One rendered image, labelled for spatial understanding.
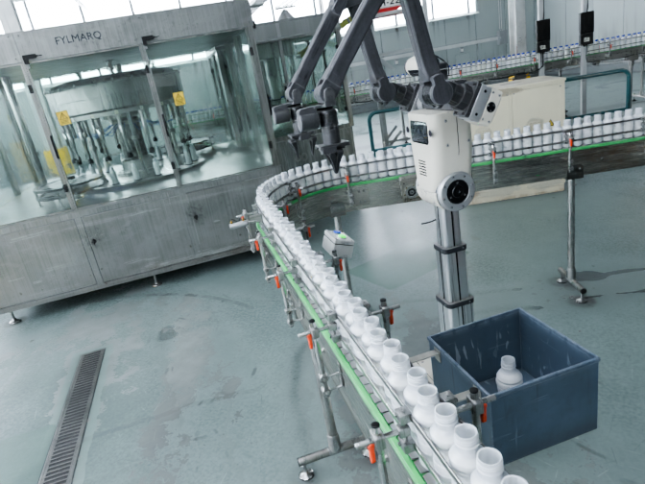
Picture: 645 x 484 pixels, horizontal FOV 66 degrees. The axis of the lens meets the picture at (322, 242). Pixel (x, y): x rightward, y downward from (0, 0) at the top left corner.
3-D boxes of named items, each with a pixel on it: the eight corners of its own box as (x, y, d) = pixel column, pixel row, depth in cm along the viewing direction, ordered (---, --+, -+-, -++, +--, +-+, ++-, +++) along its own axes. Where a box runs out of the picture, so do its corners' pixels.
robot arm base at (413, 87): (410, 111, 210) (420, 84, 208) (394, 106, 207) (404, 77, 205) (401, 110, 218) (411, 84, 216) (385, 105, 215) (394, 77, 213)
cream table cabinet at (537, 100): (544, 178, 600) (542, 75, 561) (566, 190, 542) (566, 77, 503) (451, 192, 610) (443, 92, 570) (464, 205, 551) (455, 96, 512)
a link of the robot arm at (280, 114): (299, 87, 194) (295, 88, 202) (271, 93, 192) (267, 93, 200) (305, 119, 198) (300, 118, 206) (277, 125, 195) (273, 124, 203)
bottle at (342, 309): (351, 354, 135) (342, 300, 129) (338, 346, 140) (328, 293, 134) (368, 345, 138) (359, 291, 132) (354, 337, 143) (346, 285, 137)
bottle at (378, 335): (371, 400, 116) (361, 338, 110) (376, 384, 121) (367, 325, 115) (397, 401, 114) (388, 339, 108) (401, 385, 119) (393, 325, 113)
